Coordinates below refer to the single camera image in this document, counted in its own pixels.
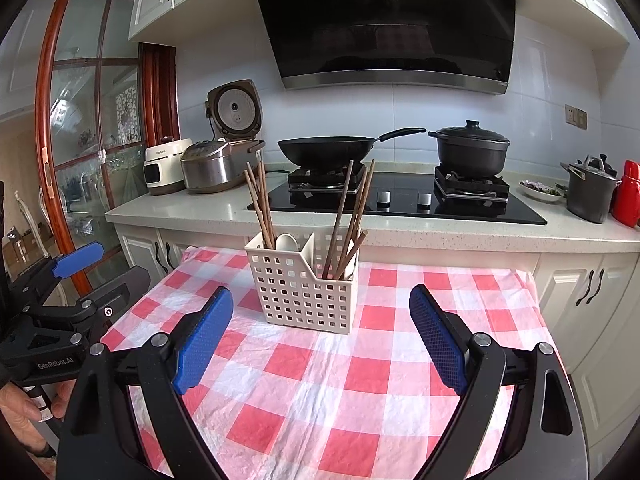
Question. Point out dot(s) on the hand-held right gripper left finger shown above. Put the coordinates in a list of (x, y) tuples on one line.
[(202, 340)]

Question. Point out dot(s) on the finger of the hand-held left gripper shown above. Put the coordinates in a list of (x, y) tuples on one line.
[(125, 287), (77, 260)]

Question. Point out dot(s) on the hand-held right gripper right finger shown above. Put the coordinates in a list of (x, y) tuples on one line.
[(440, 340)]

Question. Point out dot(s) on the white plastic utensil basket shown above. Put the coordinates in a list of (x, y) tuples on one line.
[(300, 290)]

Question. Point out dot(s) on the bunch of wooden chopsticks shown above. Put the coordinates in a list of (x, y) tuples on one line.
[(268, 237)]

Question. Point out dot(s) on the white ceramic spoon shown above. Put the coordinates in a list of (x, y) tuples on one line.
[(286, 242)]

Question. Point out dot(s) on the person's left hand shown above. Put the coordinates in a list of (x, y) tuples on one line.
[(17, 410)]

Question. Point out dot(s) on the small white cooker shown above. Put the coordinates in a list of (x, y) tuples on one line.
[(162, 170)]

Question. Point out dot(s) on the red checkered tablecloth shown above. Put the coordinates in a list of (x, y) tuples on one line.
[(325, 385)]

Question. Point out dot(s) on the black glass gas cooktop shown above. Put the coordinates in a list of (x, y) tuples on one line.
[(400, 212)]

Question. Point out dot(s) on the silver pressure cooker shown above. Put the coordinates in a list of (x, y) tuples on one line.
[(215, 170)]

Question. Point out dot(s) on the red wooden glass door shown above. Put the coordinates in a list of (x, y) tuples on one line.
[(75, 110)]

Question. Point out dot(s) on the shallow plate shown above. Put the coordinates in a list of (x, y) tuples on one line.
[(540, 192)]

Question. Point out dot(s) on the black lidded pot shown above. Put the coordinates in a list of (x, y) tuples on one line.
[(470, 155)]

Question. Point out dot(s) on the grey lidded stockpot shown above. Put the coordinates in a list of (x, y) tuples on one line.
[(590, 195)]

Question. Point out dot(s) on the black wok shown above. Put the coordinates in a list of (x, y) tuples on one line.
[(325, 150)]

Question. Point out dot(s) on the red thermos jug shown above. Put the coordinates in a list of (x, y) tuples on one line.
[(629, 195)]

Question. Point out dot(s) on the black range hood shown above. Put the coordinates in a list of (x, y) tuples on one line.
[(390, 20)]

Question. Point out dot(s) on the gold wall switch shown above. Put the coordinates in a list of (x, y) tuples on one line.
[(576, 115)]

